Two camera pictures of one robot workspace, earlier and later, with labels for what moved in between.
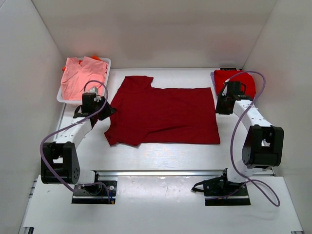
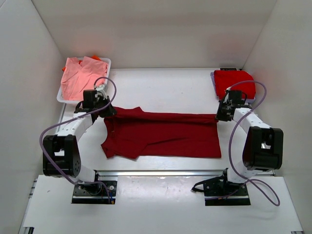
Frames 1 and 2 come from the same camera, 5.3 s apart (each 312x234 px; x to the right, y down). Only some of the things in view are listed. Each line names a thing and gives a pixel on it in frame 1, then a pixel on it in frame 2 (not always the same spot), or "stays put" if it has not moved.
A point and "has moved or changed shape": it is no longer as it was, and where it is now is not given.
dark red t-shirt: [142, 114] has moved or changed shape
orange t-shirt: [80, 61] stays put
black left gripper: [109, 111] stays put
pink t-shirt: [75, 74] stays put
